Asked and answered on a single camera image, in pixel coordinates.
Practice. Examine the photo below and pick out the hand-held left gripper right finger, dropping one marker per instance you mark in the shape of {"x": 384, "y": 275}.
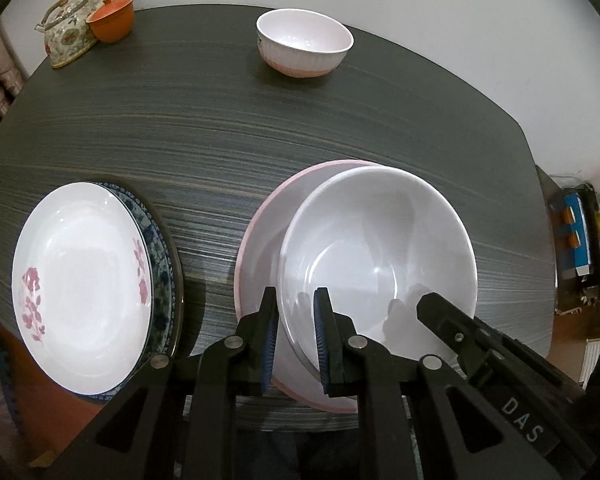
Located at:
{"x": 325, "y": 345}

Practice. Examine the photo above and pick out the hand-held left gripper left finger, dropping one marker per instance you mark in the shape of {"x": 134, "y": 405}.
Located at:
{"x": 270, "y": 345}

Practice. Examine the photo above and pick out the white bowl with teal base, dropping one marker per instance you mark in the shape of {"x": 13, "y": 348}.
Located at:
{"x": 380, "y": 240}

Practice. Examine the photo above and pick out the ribbed white and pink bowl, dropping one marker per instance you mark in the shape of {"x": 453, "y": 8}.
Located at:
{"x": 305, "y": 40}

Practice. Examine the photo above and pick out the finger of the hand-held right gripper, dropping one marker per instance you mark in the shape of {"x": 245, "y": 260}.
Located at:
{"x": 447, "y": 322}

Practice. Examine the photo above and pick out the floral ceramic teapot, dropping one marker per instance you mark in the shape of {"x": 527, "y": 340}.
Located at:
{"x": 67, "y": 35}

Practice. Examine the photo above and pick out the large blue floral plate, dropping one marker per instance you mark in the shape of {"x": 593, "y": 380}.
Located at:
{"x": 178, "y": 285}

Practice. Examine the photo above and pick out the blue cardboard box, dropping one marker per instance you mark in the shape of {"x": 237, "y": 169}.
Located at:
{"x": 579, "y": 235}

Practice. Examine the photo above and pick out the orange cup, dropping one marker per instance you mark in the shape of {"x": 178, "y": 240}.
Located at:
{"x": 112, "y": 22}

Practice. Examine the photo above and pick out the large pink bowl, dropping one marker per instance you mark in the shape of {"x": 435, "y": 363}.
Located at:
{"x": 260, "y": 245}

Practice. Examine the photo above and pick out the white radiator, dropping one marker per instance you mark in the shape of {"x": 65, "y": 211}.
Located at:
{"x": 594, "y": 362}

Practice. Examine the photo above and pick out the white plate with pink flowers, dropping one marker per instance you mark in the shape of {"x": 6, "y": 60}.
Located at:
{"x": 80, "y": 285}

